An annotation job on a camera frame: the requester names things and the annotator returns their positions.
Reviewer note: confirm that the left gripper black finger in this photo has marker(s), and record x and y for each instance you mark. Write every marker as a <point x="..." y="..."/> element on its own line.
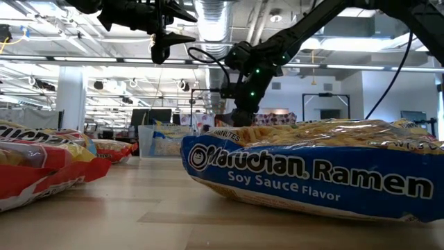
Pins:
<point x="177" y="14"/>
<point x="163" y="45"/>

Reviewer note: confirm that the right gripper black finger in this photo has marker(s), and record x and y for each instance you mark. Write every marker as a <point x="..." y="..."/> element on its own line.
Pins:
<point x="243" y="118"/>

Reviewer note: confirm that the blue Maruchan soy sauce pack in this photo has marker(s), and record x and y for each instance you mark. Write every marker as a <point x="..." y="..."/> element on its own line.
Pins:
<point x="170" y="146"/>
<point x="277" y="173"/>

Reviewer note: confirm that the computer monitor on arm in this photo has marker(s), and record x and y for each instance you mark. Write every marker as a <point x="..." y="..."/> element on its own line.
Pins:
<point x="412" y="115"/>

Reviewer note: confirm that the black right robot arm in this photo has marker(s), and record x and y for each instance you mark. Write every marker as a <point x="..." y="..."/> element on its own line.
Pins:
<point x="312" y="24"/>

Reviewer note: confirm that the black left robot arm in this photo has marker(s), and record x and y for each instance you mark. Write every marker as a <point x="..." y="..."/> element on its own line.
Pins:
<point x="83" y="5"/>

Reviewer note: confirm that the polka dot fabric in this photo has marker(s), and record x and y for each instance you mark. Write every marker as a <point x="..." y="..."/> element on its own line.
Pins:
<point x="274" y="119"/>

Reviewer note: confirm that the linear ceiling light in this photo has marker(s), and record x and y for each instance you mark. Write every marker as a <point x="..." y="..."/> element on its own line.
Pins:
<point x="86" y="59"/>

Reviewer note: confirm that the black desk monitor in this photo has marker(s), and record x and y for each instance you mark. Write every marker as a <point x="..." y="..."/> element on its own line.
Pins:
<point x="149" y="116"/>

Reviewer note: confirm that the clear plastic bin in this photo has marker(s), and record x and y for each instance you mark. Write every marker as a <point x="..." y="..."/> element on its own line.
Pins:
<point x="145" y="146"/>

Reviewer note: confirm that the white square pillar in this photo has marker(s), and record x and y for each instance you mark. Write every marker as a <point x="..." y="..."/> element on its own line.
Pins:
<point x="71" y="100"/>

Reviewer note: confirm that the grey partition screen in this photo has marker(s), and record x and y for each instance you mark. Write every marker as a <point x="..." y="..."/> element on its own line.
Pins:
<point x="34" y="118"/>

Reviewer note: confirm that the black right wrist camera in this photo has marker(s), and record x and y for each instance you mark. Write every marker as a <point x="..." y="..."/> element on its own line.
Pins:
<point x="229" y="93"/>

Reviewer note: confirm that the silver ventilation duct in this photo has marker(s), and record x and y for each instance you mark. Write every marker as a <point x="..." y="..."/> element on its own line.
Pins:
<point x="213" y="21"/>

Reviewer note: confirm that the black metal frame stand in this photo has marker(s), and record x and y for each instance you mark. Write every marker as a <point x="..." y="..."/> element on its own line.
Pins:
<point x="326" y="94"/>
<point x="204" y="90"/>

